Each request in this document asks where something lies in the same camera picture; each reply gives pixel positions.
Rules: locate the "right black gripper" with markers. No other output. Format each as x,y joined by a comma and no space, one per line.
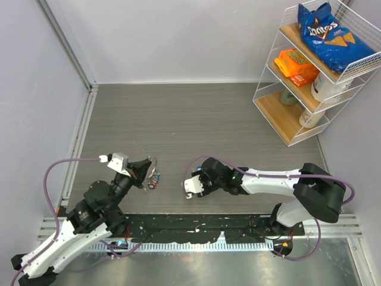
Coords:
202,174

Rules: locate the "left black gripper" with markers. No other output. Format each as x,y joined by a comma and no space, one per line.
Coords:
139,169

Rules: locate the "large metal keyring with keys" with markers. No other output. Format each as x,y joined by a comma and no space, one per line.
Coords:
154,178

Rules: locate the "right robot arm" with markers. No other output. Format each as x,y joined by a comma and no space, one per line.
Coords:
314,193

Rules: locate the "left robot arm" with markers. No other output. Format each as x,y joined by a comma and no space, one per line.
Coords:
96,217

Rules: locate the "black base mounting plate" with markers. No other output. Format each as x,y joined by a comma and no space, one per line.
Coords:
200,229

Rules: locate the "grey cup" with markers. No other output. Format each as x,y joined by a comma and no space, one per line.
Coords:
287,97

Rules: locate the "cream bottle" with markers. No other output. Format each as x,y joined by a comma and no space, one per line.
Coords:
309,120

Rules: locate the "orange snack box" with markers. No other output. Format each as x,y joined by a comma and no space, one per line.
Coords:
296,67

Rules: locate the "white plastic jug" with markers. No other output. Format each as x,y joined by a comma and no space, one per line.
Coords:
322,88

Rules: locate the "blue Doritos chip bag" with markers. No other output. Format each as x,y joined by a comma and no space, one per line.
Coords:
332,43

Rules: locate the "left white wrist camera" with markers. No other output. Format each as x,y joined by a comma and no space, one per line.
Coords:
116,161

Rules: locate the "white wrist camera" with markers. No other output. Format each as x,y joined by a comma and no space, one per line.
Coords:
193,186
116,161

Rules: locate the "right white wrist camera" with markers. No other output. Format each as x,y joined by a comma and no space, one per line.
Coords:
193,186

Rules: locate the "white slotted cable duct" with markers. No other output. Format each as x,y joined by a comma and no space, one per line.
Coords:
219,245

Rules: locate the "aluminium frame rail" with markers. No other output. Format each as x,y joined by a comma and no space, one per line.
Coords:
54,15

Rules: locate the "white wire shelf rack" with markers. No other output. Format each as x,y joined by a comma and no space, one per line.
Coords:
284,119

